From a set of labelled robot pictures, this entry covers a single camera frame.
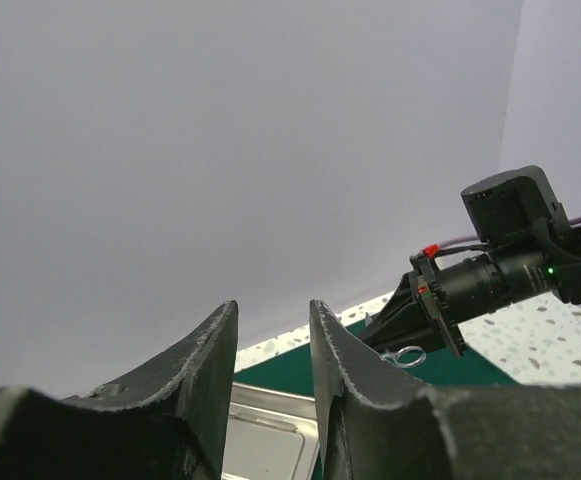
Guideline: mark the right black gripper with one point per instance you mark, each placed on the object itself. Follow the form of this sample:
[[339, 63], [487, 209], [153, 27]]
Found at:
[[519, 222]]

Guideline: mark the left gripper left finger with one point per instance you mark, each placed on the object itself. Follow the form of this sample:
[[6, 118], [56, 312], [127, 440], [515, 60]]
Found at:
[[165, 419]]

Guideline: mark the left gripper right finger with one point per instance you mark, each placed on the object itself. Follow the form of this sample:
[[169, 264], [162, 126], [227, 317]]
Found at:
[[375, 421]]

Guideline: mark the long steel curved forceps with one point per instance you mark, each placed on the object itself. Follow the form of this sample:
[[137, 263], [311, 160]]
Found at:
[[406, 357]]

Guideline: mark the stainless steel instrument tray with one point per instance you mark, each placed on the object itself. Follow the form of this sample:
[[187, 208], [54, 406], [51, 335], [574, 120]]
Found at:
[[271, 435]]

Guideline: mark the dark green surgical cloth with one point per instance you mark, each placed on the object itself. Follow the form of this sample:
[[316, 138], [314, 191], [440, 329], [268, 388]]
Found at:
[[283, 363]]

